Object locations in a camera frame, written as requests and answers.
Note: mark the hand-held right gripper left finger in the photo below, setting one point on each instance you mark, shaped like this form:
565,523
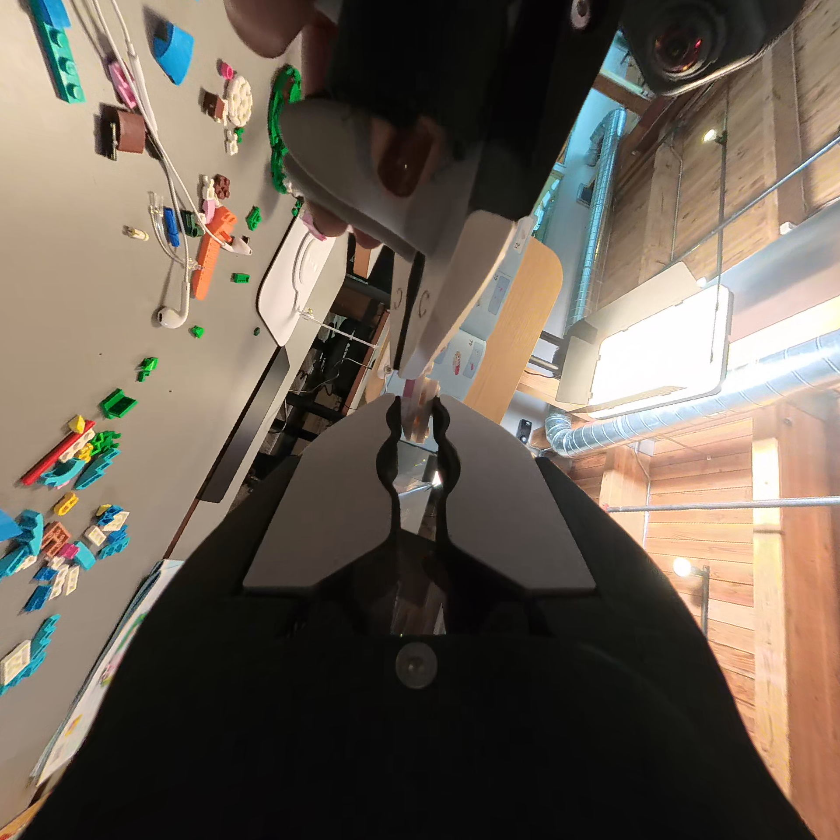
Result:
315,512

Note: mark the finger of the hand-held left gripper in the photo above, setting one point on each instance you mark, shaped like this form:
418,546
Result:
410,302
472,275

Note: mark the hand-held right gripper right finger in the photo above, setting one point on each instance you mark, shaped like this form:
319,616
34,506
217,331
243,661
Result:
512,512

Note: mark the small pink tan lego assembly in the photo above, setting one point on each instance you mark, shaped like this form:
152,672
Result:
420,407

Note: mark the orange lego plate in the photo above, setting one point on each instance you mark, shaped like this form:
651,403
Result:
211,253

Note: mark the green lego vine piece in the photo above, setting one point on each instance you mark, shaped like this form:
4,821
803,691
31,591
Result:
279,131

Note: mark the brown white lego cluster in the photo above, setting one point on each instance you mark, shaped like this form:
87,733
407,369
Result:
216,187

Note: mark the dark green lego piece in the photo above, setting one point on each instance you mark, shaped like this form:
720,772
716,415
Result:
190,223

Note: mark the pile of mixed colourful lego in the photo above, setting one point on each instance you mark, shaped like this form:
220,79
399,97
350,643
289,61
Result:
79,453

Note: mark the pile of teal blue lego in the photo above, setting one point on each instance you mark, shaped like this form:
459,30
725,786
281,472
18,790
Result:
65,544

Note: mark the small blue lego piece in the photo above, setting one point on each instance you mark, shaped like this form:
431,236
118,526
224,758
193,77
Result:
170,224

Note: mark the white round lego plate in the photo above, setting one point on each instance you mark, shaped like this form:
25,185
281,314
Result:
239,98

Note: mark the small brown lego brick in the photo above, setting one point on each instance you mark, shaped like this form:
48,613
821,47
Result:
213,105

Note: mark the lego instruction booklet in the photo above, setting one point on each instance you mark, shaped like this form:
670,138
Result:
98,689

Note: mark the small white lego stud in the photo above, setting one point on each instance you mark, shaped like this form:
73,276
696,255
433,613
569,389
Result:
136,232

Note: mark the small pink lego stud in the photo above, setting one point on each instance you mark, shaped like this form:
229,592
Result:
228,70

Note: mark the brown lego barrel piece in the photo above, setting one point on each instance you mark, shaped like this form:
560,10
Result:
128,131

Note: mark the white teal lego plates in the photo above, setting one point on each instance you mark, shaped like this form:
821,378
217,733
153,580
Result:
19,659

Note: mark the blue lego slope piece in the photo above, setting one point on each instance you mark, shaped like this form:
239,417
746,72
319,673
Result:
174,49

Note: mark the pink lego piece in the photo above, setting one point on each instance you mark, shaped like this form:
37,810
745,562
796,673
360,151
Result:
123,82

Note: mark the long teal lego plate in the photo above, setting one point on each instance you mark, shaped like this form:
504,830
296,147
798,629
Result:
59,52

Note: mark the person's left hand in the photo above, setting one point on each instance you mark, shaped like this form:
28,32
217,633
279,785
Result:
262,26

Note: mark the light wooden table top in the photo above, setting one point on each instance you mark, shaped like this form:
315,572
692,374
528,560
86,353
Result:
518,328

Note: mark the white tray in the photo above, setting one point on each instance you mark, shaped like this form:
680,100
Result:
295,282

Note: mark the bright ceiling light panel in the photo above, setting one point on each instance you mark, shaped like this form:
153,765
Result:
656,341

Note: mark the metal ceiling rod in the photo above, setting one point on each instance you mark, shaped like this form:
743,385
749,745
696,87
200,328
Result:
722,505

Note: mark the silver ventilation duct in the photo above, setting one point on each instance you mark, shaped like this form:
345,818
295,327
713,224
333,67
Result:
600,210
722,394

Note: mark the wall spot lamp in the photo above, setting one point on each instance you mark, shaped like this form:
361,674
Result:
686,568

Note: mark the green lego bracket piece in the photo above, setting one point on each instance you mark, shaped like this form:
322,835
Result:
118,403

